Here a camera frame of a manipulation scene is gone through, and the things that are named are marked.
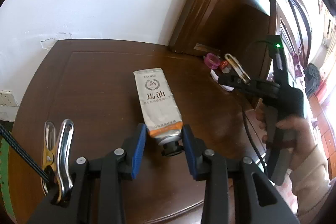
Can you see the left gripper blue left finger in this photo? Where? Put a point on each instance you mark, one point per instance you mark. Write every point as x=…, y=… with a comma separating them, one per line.
x=137, y=149

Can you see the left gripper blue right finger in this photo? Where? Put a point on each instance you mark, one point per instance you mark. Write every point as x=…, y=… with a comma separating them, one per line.
x=188, y=140

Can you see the silver hand cream tube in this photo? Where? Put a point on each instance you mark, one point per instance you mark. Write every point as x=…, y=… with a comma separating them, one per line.
x=160, y=111

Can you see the right forearm beige sleeve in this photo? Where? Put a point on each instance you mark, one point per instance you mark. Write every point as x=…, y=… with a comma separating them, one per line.
x=311, y=185

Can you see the right hand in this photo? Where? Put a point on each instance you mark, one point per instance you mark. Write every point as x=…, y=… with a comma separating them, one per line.
x=303, y=144

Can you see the right metal clip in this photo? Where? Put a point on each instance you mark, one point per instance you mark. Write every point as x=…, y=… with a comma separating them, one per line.
x=238, y=68

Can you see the metal clip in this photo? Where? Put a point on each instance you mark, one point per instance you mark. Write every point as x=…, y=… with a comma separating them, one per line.
x=238, y=68
x=55, y=160

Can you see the left metal clip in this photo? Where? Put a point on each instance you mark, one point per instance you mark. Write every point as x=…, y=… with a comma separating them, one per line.
x=55, y=160

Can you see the dark wooden headboard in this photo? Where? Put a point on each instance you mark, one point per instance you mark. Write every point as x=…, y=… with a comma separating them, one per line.
x=239, y=27

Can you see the white wall socket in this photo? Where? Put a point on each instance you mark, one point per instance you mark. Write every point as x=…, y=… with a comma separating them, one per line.
x=8, y=99

